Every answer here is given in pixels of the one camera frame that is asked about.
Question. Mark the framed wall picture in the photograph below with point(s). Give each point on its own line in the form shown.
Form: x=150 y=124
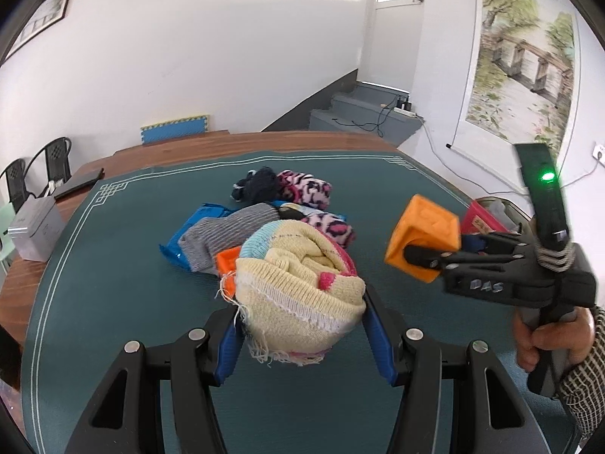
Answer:
x=42 y=12

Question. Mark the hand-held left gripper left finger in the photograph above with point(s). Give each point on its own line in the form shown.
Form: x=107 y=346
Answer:
x=228 y=347

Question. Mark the person's right forearm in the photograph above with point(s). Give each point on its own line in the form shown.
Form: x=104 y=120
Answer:
x=583 y=388

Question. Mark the landscape scroll painting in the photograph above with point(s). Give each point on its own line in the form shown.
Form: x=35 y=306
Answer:
x=524 y=56

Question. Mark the person's right hand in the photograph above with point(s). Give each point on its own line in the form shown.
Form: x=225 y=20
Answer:
x=525 y=340

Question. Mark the grey staircase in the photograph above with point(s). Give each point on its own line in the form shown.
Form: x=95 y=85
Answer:
x=349 y=113

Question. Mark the cream knit sock roll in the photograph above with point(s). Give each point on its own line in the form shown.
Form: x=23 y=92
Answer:
x=295 y=283

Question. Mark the orange sock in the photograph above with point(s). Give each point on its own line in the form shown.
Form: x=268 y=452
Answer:
x=226 y=265

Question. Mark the dark navy sock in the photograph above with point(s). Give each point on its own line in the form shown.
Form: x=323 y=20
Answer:
x=255 y=183

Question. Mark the black flat notebook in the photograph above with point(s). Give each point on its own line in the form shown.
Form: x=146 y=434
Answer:
x=78 y=182

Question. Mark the grey metal box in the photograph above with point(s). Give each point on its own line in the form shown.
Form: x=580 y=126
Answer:
x=37 y=234

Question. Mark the black metal chair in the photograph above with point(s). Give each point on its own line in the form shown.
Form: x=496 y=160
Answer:
x=13 y=184
x=52 y=161

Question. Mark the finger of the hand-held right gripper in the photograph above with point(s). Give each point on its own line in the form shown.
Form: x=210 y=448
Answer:
x=423 y=256
x=487 y=242

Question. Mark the red storage container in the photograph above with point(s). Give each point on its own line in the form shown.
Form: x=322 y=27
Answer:
x=479 y=220

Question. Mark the white power strip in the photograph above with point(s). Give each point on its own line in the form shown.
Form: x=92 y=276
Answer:
x=404 y=108

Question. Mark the white wall socket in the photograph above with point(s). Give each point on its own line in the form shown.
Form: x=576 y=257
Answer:
x=599 y=153

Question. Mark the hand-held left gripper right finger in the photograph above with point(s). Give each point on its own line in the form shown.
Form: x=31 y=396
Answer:
x=381 y=340

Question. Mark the grey striped sock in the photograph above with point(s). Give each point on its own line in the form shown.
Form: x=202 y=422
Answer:
x=227 y=234

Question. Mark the green table mat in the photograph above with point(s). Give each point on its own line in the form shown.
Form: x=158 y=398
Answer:
x=118 y=293

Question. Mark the blue foam mat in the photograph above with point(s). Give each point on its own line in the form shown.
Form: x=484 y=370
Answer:
x=175 y=127

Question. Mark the blue sock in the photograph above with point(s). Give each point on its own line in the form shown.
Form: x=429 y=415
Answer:
x=189 y=229

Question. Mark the pink leopard fuzzy sock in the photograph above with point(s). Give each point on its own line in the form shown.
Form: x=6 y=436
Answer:
x=305 y=189
x=331 y=229

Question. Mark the large orange cube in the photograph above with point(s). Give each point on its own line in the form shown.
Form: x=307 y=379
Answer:
x=420 y=229

